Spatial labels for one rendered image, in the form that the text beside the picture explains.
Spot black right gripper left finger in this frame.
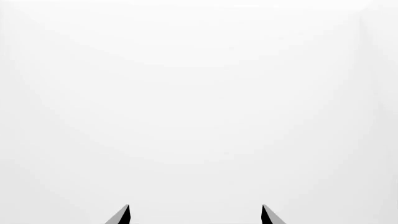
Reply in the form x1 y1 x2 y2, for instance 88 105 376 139
104 203 131 224

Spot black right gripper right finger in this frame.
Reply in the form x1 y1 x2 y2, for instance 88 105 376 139
261 203 287 224

